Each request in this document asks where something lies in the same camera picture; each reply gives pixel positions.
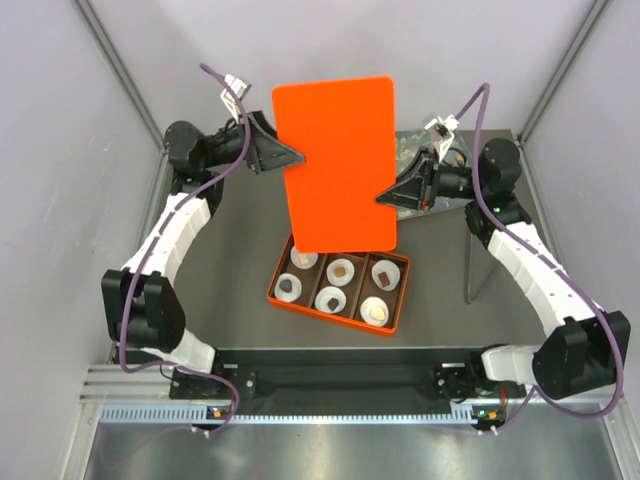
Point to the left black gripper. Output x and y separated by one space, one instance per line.
272 154

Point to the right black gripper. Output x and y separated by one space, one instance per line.
408 189

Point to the orange box lid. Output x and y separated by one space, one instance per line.
345 129

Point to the brown oblong chocolate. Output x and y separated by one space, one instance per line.
384 279

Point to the orange chocolate box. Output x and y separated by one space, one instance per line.
360 287

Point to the white heart chocolate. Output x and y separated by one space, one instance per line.
378 313

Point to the dark round chocolate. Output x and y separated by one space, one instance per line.
286 286

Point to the dark square chocolate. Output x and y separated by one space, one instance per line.
333 304

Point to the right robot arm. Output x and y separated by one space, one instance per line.
585 347

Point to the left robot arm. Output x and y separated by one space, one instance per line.
142 309

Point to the floral blue tray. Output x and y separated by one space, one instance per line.
407 144

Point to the white paper cup back-right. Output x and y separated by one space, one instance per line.
392 271

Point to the white paper cup back-left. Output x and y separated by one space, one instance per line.
313 258

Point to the white paper cup back-middle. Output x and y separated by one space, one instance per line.
340 281

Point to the white paper cup front-right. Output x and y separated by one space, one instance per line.
366 307

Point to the white paper cup front-left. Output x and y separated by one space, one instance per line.
288 297

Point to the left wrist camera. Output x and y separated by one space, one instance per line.
236 87

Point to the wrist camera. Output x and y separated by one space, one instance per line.
236 87
442 134

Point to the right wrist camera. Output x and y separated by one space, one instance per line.
442 134

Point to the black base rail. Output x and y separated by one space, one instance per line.
352 381

